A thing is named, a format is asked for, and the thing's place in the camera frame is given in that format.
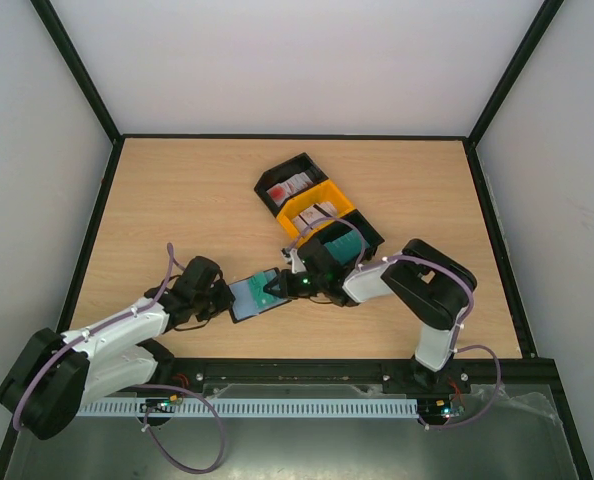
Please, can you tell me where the teal credit card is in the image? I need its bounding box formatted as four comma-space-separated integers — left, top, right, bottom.
247, 269, 281, 310
260, 290, 290, 311

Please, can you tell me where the black leather card holder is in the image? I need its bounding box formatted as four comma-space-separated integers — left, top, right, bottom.
229, 276, 272, 324

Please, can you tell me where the black bin with teal cards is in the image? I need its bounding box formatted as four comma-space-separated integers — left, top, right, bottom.
297, 209, 385, 267

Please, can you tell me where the yellow plastic bin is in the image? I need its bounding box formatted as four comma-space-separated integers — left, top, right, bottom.
276, 180, 355, 239

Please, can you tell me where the black bin with red cards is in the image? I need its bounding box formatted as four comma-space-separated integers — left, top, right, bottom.
254, 153, 328, 215

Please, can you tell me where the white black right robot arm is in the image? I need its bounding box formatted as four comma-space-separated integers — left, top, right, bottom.
263, 238, 477, 392

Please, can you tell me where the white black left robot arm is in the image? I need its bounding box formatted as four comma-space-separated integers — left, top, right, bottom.
0, 256, 234, 440

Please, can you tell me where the teal card stack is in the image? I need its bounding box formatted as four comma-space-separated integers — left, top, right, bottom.
324, 230, 367, 266

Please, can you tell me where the white floral card stack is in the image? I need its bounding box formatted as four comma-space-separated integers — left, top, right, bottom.
291, 201, 337, 232

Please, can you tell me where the red white card stack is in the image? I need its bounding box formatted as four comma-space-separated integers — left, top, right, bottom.
267, 172, 314, 206

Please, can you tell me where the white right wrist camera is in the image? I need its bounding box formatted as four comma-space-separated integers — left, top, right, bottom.
282, 248, 306, 274

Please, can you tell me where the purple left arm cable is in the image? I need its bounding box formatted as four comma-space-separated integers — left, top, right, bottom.
14, 242, 227, 472

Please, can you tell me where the white slotted cable duct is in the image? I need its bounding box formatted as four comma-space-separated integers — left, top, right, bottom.
78, 397, 418, 419

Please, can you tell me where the black aluminium frame rail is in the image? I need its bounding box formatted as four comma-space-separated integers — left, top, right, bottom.
26, 355, 561, 396

